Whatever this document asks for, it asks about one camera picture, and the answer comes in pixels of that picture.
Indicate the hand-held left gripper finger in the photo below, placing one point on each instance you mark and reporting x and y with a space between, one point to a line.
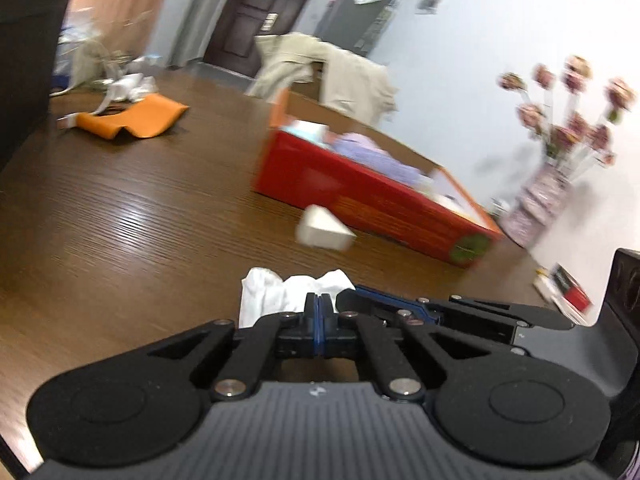
312 325
325 325

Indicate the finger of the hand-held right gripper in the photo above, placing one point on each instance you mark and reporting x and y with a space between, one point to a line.
500 312
380 310

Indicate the white plastic bag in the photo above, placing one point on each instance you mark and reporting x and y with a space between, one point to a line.
270 295

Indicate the red cardboard box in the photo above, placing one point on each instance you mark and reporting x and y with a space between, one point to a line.
350 195

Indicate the purple towel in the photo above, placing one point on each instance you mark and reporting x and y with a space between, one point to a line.
395 167

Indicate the purple fluffy cloth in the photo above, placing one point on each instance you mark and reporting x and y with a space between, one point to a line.
357 145

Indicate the red and white box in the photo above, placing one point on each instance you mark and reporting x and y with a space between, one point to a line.
567 287

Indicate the white wedge-shaped block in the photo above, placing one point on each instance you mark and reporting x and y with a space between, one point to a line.
322 230

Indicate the pink speckled vase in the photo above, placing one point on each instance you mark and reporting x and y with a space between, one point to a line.
537 205

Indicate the dried pink roses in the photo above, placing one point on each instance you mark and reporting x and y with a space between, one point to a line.
570 110

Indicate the beige coat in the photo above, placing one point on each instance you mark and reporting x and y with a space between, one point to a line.
345 80

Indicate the orange cloth strip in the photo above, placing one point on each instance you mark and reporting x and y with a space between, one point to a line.
135 117

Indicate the grey refrigerator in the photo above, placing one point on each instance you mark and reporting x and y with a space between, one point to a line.
350 15

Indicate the white charger plug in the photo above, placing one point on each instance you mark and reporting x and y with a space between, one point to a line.
127 87

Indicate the dark brown door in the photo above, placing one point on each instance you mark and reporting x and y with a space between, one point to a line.
250 20

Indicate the clear glass jar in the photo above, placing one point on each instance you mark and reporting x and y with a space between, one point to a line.
90 55

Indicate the black paper bag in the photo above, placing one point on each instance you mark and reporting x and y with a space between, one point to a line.
30 50

